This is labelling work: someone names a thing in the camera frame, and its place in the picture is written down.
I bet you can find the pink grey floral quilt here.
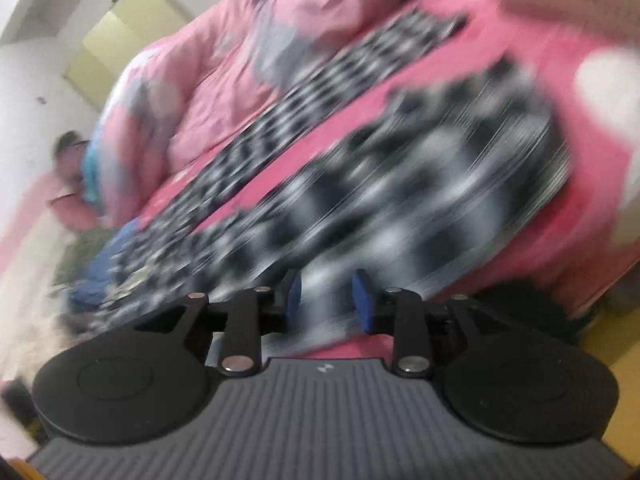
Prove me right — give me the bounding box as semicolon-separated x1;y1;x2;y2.
94;0;481;233

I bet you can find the pink flower print blanket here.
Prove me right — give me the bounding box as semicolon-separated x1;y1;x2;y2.
135;0;640;361

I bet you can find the teal striped pillow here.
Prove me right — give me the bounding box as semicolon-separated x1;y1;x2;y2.
81;139;110;207

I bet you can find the yellow-green wardrobe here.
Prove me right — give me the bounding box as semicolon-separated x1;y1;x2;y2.
62;0;197;113

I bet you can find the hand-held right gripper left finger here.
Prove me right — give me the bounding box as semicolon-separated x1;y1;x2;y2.
135;270;304;376

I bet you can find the blue cloth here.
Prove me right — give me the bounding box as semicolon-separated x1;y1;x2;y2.
69;219;147;313

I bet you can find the black white plaid shirt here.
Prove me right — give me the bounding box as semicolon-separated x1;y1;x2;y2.
75;7;575;356

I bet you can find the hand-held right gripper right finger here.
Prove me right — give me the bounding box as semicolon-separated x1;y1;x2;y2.
351;268;506;379

